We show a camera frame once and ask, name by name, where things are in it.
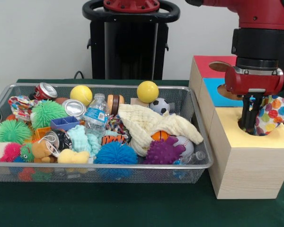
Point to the purple spiky toy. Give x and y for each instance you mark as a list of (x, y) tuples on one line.
[(163, 152)]

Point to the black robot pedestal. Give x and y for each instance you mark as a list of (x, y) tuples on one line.
[(130, 47)]

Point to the red drink can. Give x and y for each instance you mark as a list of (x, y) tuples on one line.
[(45, 91)]

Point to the dark green tablecloth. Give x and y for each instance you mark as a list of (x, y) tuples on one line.
[(109, 205)]

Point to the cream waffle cloth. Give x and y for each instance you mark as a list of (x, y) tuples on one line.
[(156, 123)]

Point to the brown striped wooden burger toy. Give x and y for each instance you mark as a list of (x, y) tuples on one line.
[(114, 102)]

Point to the blue spiky ball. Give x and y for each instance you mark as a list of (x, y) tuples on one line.
[(115, 153)]

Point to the wooden box with three holes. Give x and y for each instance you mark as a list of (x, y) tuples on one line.
[(251, 165)]

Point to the smooth yellow ball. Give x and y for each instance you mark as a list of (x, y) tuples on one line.
[(147, 91)]

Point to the green spiky ball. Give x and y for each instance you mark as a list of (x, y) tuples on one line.
[(46, 113), (11, 131)]

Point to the small soccer ball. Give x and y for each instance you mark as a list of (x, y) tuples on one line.
[(159, 106)]

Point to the yellow tennis-seam ball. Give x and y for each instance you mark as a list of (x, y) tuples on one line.
[(81, 94)]

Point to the silver drink can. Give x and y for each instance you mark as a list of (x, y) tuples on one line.
[(73, 108)]

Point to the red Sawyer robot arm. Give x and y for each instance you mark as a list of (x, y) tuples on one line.
[(258, 30)]

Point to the multicoloured patterned cloth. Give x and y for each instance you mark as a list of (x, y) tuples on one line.
[(272, 116)]

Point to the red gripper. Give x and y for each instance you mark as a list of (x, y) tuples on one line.
[(253, 82)]

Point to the clear mesh bin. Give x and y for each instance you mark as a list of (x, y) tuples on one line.
[(61, 173)]

